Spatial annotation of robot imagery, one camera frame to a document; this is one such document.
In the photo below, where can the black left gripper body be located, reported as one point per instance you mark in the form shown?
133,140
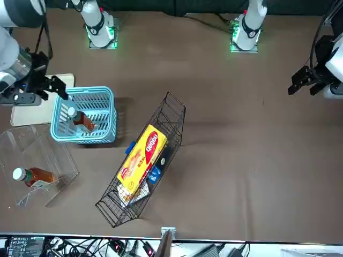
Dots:
323,51

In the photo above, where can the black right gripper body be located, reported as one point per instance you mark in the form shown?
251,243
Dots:
37,75

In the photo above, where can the amber tea bottle white cap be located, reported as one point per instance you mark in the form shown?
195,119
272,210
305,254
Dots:
83,121
40,175

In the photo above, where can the blue Oreo cookie packet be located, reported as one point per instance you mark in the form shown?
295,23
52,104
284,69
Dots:
155,175

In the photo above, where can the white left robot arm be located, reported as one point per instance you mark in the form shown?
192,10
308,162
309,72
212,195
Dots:
252,21

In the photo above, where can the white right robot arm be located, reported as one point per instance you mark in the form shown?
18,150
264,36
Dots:
8,53

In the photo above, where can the light blue plastic basket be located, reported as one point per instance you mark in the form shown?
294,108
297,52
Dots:
57,134

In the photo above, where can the clear acrylic beverage shelf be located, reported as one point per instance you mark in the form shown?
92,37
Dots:
61,166

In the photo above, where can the cream plastic tray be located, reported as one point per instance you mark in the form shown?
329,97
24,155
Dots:
32,115

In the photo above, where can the yellow wafer box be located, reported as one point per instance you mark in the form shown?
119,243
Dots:
139,160

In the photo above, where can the dark chocolate cookie box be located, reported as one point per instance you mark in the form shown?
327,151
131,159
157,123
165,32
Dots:
164,156

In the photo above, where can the white cracker box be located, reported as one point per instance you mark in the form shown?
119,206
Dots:
127,196

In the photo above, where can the black labelled power adapter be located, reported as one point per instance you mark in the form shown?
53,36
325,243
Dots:
24,247

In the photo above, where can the black power strip red light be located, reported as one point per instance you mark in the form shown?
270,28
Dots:
149,250
116,245

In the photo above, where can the small black power adapter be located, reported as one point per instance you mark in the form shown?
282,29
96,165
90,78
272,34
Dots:
234,253

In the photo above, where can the black finned power supply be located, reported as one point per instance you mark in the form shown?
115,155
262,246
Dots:
209,253

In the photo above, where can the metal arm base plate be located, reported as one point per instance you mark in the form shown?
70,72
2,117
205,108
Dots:
115,46
254,50

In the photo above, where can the aluminium camera post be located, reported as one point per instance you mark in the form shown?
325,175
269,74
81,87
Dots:
164,246

